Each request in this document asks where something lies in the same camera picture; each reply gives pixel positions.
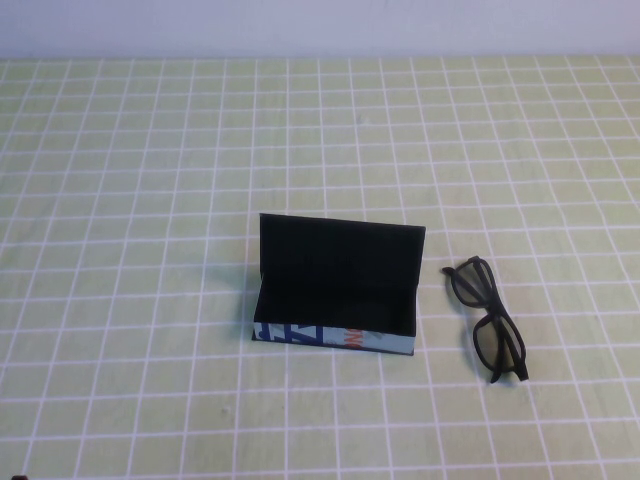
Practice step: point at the black printed glasses case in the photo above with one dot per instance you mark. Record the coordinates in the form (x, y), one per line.
(340, 270)

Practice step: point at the black framed glasses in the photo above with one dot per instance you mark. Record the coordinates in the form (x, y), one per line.
(505, 312)

